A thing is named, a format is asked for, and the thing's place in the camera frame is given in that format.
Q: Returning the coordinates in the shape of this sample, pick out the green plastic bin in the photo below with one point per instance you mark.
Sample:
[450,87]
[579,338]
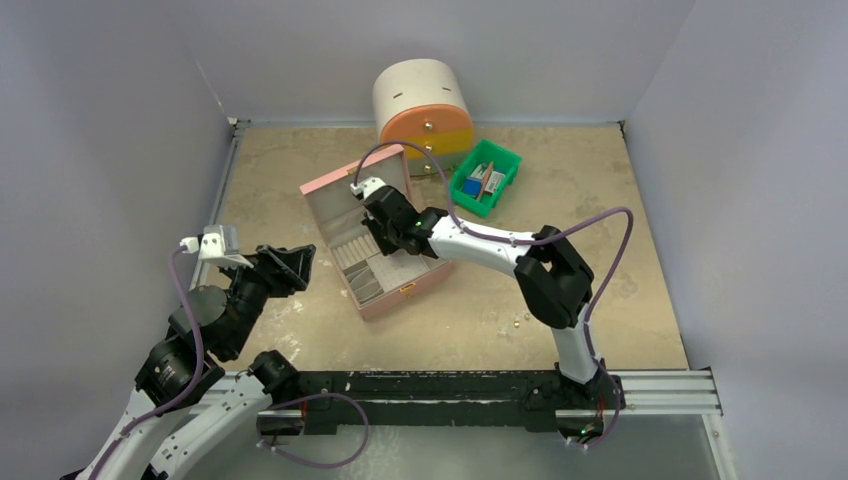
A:
[473,166]

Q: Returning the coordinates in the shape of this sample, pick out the cream orange drawer cabinet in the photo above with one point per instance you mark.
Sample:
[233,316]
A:
[420,101]

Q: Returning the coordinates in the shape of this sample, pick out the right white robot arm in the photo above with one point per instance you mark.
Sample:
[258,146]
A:
[555,281]

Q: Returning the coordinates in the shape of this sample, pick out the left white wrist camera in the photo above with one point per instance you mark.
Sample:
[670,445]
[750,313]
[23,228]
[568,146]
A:
[217,245]

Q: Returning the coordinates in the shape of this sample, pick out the blue box in bin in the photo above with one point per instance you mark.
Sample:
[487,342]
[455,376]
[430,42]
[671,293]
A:
[472,187]

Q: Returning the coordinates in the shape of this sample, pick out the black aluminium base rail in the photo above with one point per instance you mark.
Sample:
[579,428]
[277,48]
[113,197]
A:
[537,401]

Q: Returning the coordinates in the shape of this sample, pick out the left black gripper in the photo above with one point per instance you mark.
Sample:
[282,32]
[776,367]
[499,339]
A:
[291,267]

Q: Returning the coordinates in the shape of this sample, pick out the pink jewelry box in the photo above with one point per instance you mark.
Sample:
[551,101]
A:
[376,283]

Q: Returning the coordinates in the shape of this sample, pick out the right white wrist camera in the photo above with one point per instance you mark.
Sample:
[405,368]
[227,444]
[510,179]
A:
[364,188]

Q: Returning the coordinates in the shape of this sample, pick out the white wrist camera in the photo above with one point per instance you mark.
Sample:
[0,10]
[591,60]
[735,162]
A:
[217,245]
[364,188]

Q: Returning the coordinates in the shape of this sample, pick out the red white small box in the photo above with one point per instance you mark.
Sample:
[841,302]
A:
[494,182]

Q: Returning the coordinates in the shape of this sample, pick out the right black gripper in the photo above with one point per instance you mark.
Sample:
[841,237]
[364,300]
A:
[379,224]

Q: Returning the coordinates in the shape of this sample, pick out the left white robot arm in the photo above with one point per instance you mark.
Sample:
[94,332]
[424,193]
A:
[156,438]

